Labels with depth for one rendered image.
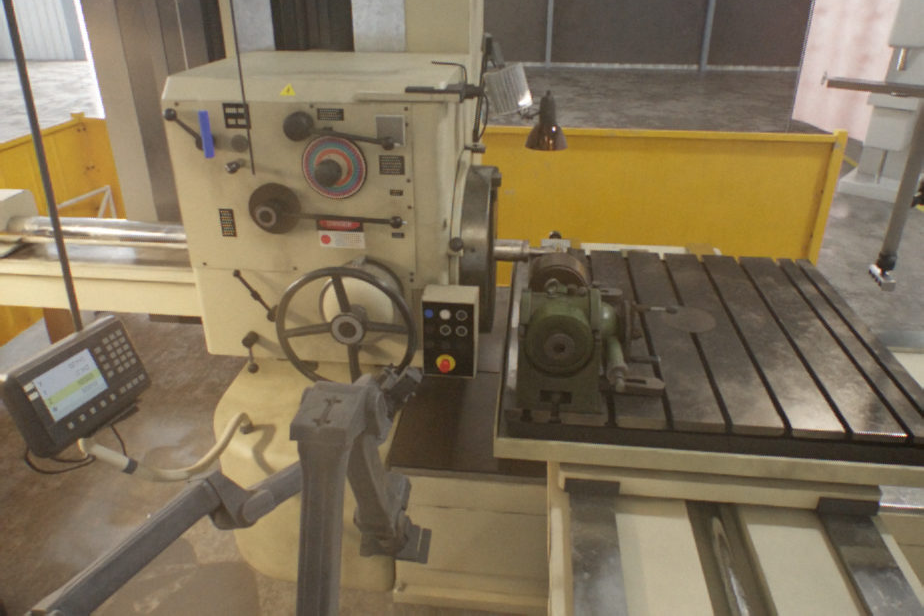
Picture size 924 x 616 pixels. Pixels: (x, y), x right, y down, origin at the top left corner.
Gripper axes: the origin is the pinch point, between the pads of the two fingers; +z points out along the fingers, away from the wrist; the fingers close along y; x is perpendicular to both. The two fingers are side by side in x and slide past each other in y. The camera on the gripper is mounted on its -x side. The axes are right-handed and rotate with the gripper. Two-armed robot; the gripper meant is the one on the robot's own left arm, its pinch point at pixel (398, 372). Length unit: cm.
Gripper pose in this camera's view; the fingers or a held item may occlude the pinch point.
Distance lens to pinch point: 179.7
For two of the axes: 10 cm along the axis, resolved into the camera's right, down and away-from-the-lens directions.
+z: 1.1, -4.2, 9.0
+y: -7.7, -6.1, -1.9
